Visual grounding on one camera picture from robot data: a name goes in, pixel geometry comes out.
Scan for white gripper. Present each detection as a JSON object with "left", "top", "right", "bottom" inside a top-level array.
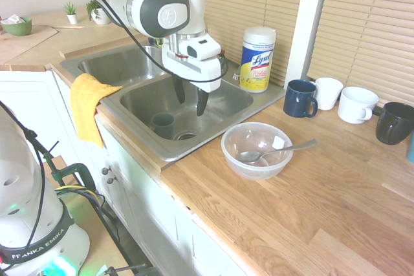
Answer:
[{"left": 160, "top": 42, "right": 224, "bottom": 118}]

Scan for stainless steel double sink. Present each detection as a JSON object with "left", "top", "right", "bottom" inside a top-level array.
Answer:
[{"left": 60, "top": 41, "right": 287, "bottom": 163}]

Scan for sink drain strainer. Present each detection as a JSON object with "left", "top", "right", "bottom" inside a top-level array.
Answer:
[{"left": 173, "top": 130, "right": 197, "bottom": 142}]

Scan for metal spoon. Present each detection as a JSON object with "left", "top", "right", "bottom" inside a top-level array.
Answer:
[{"left": 235, "top": 138, "right": 318, "bottom": 165}]

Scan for grey plastic cup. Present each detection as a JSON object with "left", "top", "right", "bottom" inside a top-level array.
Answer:
[{"left": 151, "top": 112, "right": 177, "bottom": 140}]

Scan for Lysol wipes canister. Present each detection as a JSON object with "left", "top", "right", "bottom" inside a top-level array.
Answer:
[{"left": 239, "top": 26, "right": 278, "bottom": 94}]

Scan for clear plastic bowl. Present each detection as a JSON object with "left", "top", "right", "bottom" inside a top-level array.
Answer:
[{"left": 221, "top": 122, "right": 294, "bottom": 181}]

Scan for yellow towel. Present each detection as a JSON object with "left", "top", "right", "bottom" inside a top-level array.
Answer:
[{"left": 69, "top": 72, "right": 124, "bottom": 149}]

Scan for navy blue mug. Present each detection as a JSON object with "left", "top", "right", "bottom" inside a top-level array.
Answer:
[{"left": 283, "top": 79, "right": 319, "bottom": 118}]

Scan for leafy potted plant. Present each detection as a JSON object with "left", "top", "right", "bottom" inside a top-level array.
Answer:
[{"left": 85, "top": 0, "right": 113, "bottom": 26}]

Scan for green clamp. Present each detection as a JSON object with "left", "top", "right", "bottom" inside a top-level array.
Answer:
[{"left": 44, "top": 156, "right": 98, "bottom": 201}]

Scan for white tapered mug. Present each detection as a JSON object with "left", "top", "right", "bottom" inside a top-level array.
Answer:
[{"left": 310, "top": 77, "right": 344, "bottom": 111}]

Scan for small potted plant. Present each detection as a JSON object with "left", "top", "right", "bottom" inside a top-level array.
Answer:
[{"left": 63, "top": 1, "right": 79, "bottom": 25}]

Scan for white wide mug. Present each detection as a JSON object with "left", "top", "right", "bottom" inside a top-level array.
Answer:
[{"left": 337, "top": 86, "right": 380, "bottom": 125}]

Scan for wooden cutting board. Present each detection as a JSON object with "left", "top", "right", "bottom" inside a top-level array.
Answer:
[{"left": 0, "top": 25, "right": 60, "bottom": 65}]

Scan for green bowl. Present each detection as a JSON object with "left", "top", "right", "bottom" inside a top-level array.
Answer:
[{"left": 1, "top": 17, "right": 33, "bottom": 37}]

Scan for crumpled white paper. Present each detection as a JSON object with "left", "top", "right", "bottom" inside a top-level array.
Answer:
[{"left": 1, "top": 14, "right": 27, "bottom": 25}]

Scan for black mug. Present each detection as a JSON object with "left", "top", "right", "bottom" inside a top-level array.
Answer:
[{"left": 375, "top": 101, "right": 414, "bottom": 146}]

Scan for teal object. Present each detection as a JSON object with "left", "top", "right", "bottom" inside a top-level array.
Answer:
[{"left": 406, "top": 133, "right": 414, "bottom": 164}]

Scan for white window post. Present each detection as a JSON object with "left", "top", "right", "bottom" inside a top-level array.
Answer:
[{"left": 283, "top": 0, "right": 334, "bottom": 89}]

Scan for yellow and black wires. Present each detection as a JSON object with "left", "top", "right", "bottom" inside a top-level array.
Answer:
[{"left": 54, "top": 184, "right": 107, "bottom": 209}]

